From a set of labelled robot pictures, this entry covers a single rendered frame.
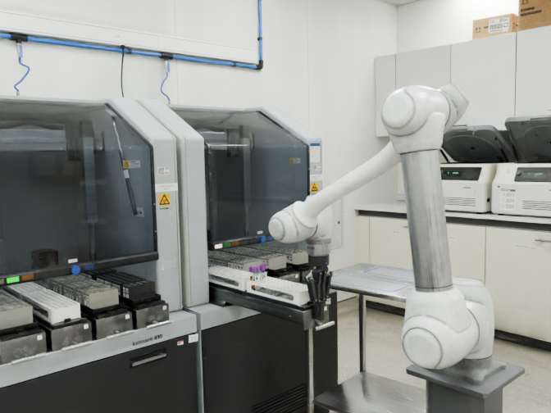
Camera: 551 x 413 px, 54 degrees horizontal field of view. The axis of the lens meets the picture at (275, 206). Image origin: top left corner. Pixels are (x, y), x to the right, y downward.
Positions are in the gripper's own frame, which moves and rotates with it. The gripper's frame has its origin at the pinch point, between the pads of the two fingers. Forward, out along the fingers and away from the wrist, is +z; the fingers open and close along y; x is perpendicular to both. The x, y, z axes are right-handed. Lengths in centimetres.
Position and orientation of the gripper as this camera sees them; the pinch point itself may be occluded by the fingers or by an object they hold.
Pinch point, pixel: (319, 310)
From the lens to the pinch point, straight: 196.7
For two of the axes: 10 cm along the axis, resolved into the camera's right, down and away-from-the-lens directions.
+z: 0.2, 10.0, 0.9
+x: 6.8, 0.5, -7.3
